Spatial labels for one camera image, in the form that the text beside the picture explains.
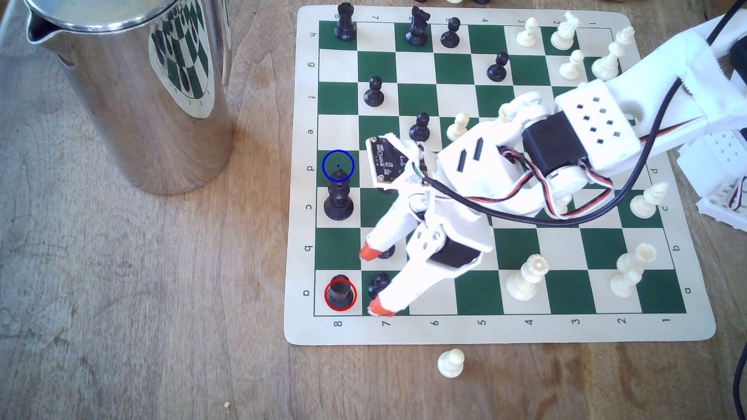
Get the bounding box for white frayed cloth wrap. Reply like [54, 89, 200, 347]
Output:
[680, 26, 733, 120]

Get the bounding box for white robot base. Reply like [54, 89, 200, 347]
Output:
[677, 131, 747, 231]

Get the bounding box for black camera circuit board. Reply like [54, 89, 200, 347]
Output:
[366, 133, 419, 190]

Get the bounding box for white king chess piece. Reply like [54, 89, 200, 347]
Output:
[591, 26, 636, 81]

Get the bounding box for white knight chess piece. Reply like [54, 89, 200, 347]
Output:
[550, 12, 581, 51]

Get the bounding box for white bishop chess piece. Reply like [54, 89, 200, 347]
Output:
[630, 181, 670, 220]

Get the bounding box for red white base wires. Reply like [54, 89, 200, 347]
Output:
[726, 175, 747, 212]

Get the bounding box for black knight chess piece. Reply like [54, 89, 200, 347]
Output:
[405, 6, 431, 47]

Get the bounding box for green cream chess board mat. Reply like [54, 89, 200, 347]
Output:
[284, 5, 717, 346]

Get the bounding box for black king chess piece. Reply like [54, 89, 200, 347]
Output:
[323, 170, 355, 221]

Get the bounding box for shiny steel pitcher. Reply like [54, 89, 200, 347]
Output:
[23, 0, 235, 196]

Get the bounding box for red black white servo wires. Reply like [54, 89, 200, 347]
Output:
[496, 117, 707, 221]

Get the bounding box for black rook chess piece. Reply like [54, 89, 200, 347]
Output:
[325, 274, 357, 312]
[334, 2, 357, 42]

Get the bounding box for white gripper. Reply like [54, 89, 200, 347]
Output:
[358, 119, 549, 318]

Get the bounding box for white queen chess piece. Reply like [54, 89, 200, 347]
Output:
[505, 254, 550, 302]

